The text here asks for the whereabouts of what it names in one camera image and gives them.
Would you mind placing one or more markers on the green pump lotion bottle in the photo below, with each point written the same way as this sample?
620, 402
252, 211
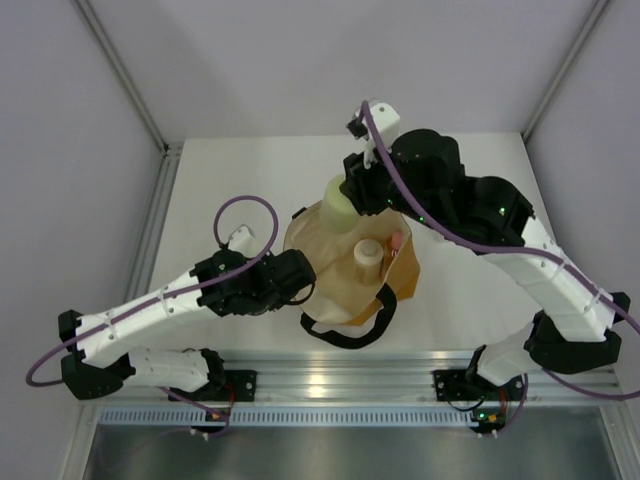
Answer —
337, 213

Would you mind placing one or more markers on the beige bottle round cap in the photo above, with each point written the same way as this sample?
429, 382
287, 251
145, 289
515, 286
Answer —
368, 256

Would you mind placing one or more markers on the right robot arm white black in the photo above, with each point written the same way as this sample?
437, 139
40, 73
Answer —
420, 175

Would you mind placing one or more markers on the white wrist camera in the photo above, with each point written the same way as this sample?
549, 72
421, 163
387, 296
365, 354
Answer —
386, 121
242, 243

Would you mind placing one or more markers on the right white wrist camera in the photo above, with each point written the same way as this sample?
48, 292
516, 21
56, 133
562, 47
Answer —
386, 121

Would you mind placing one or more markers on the left aluminium frame post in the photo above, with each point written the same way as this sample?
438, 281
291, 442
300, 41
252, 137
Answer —
97, 31

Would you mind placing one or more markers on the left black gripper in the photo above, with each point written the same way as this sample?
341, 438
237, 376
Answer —
280, 302

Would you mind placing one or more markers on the aluminium frame post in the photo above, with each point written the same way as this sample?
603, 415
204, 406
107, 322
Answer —
97, 31
570, 58

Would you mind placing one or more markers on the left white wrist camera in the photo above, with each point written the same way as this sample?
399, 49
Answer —
242, 243

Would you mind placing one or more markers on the right aluminium frame post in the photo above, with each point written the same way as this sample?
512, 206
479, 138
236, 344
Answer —
570, 58

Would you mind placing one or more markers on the grey slotted cable duct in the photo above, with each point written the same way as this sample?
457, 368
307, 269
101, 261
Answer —
250, 416

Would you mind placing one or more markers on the tan canvas tote bag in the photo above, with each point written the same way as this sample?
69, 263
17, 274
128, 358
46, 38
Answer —
341, 311

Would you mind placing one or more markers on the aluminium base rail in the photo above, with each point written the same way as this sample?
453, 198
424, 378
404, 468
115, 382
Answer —
365, 377

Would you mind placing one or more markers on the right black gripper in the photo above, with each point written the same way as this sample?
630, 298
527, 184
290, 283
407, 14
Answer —
359, 184

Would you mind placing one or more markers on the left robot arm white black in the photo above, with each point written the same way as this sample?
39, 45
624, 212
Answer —
109, 350

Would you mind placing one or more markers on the orange bottle pink cap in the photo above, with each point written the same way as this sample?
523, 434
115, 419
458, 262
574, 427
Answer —
391, 249

